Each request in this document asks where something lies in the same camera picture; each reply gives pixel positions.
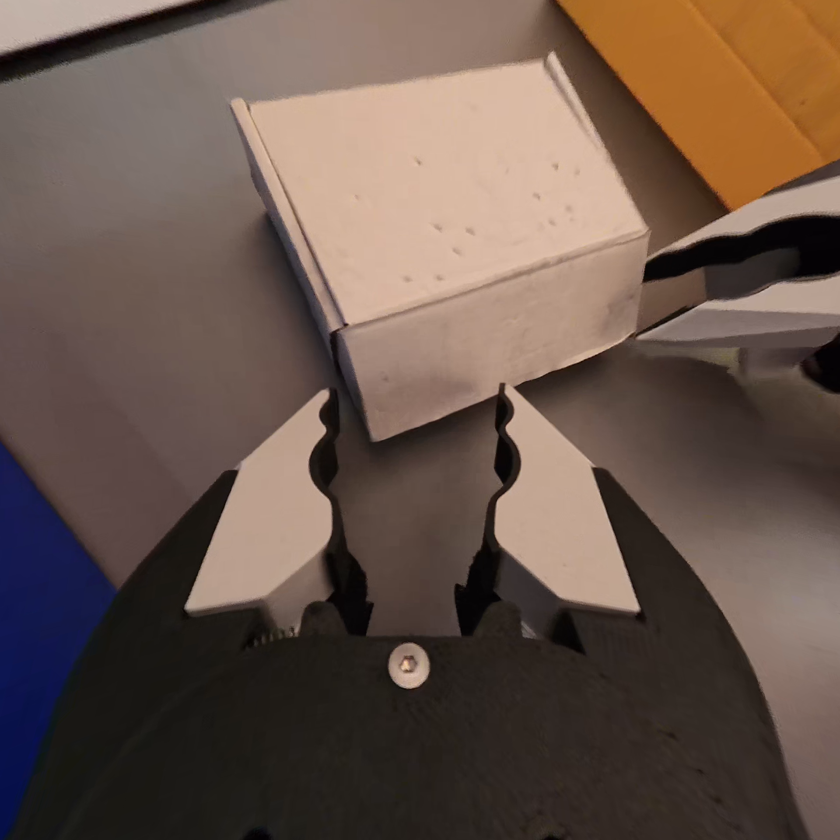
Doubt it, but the dimpled white cardboard mailer box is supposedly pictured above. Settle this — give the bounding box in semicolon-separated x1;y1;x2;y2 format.
230;52;651;442

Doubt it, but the blue plastic bin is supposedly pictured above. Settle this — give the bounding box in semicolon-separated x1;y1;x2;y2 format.
0;440;119;795

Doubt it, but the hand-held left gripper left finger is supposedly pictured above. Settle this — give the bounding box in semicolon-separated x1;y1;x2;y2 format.
184;387;374;636

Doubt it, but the yellow plastic bin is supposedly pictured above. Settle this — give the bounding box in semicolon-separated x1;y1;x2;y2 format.
558;0;840;211

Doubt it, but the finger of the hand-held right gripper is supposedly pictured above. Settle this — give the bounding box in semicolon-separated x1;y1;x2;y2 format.
635;248;840;368
645;176;840;283

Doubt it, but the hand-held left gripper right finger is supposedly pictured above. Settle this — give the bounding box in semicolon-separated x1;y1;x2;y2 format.
455;383;642;642

